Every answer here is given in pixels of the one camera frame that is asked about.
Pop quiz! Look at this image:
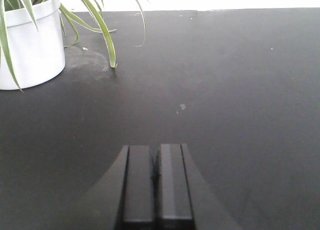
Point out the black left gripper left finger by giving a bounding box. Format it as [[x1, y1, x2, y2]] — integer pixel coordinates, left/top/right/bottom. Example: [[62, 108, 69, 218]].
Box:
[[114, 145, 155, 230]]

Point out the green spider plant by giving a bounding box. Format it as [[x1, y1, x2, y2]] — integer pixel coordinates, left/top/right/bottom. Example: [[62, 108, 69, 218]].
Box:
[[0, 0, 151, 92]]

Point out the white plant pot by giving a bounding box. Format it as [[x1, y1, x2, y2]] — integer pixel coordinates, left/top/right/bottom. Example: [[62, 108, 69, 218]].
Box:
[[0, 0, 65, 90]]

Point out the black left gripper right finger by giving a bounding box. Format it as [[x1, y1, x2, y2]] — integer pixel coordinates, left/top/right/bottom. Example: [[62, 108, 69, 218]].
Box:
[[156, 143, 195, 230]]

